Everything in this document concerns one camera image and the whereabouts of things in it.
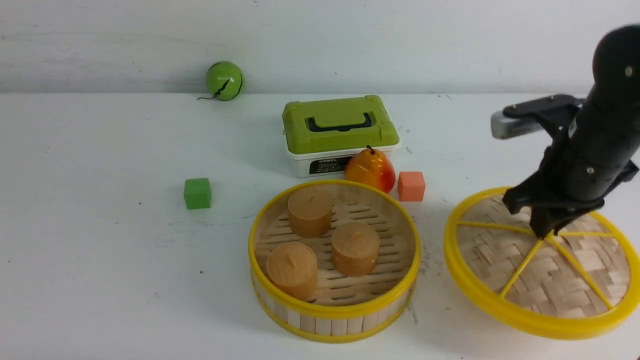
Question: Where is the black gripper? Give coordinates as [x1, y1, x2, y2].
[502, 94, 639, 239]

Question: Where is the yellow woven bamboo steamer lid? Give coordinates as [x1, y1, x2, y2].
[443, 187, 640, 340]

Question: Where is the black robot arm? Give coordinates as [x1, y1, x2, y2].
[490, 24, 640, 239]

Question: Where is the yellow bamboo steamer basket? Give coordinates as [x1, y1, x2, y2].
[247, 178, 421, 343]

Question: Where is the orange foam cube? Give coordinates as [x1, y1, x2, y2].
[397, 171, 426, 202]

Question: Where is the orange red toy pear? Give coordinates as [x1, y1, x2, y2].
[343, 145, 397, 194]

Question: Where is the brown toy bun right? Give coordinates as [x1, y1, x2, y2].
[331, 221, 381, 277]

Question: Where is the brown toy bun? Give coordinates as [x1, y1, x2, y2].
[266, 243, 318, 301]
[286, 186, 333, 239]
[331, 221, 381, 277]

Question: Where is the brown toy bun rear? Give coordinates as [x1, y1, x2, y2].
[286, 186, 333, 239]

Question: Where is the green lidded storage box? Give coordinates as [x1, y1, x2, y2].
[282, 95, 402, 178]

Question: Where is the brown toy bun front left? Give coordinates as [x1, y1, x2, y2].
[266, 243, 318, 301]

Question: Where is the green foam cube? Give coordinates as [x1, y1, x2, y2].
[183, 177, 212, 210]

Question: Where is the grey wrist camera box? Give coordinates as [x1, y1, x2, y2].
[490, 111, 543, 141]

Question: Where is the green ball with black cord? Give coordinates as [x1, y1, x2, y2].
[198, 60, 245, 101]

